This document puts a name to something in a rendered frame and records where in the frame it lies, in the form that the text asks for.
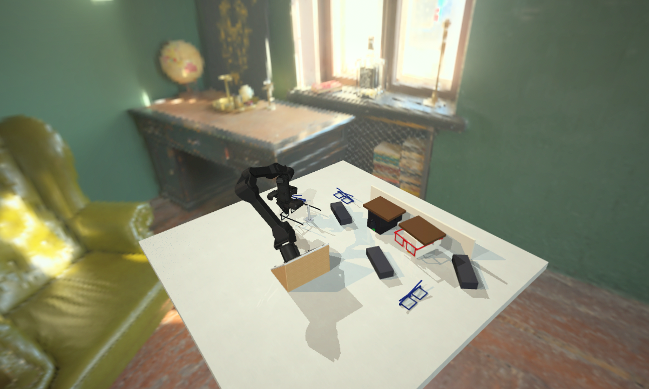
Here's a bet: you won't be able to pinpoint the white rectangular panel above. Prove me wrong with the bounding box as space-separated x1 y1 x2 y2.
370 185 476 260

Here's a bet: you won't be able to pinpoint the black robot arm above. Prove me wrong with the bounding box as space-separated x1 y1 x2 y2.
234 163 300 263

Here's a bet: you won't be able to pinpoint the red glasses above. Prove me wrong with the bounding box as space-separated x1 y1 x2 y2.
394 229 432 257

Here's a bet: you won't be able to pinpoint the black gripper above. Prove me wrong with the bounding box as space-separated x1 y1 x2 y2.
267 187 303 214

